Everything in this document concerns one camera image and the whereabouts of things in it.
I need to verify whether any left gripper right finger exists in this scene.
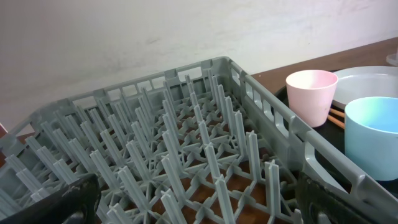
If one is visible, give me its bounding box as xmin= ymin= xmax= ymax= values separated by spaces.
xmin=295 ymin=172 xmax=370 ymax=224

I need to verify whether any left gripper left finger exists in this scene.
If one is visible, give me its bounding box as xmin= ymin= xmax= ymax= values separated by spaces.
xmin=1 ymin=174 xmax=101 ymax=224

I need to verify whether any blue cup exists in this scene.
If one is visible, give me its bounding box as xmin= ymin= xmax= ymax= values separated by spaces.
xmin=345 ymin=96 xmax=397 ymax=181

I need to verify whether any pink cup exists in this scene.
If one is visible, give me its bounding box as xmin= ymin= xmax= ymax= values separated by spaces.
xmin=285 ymin=70 xmax=338 ymax=128

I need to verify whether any grey dishwasher rack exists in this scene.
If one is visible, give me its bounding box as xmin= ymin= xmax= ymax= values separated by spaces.
xmin=1 ymin=57 xmax=397 ymax=223

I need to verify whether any left wooden chopstick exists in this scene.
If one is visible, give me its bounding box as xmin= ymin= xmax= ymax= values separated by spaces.
xmin=328 ymin=115 xmax=345 ymax=129

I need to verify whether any wooden chopstick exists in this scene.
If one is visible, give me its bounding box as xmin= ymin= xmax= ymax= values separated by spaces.
xmin=328 ymin=115 xmax=345 ymax=129
xmin=329 ymin=108 xmax=345 ymax=118

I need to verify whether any right wooden chopstick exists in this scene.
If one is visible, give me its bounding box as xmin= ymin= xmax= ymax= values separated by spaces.
xmin=329 ymin=108 xmax=345 ymax=118

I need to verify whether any grey plate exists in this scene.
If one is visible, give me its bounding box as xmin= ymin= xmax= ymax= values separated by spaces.
xmin=333 ymin=66 xmax=397 ymax=110

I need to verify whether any clear plastic bin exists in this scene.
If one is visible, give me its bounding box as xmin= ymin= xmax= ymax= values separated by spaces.
xmin=386 ymin=50 xmax=398 ymax=67

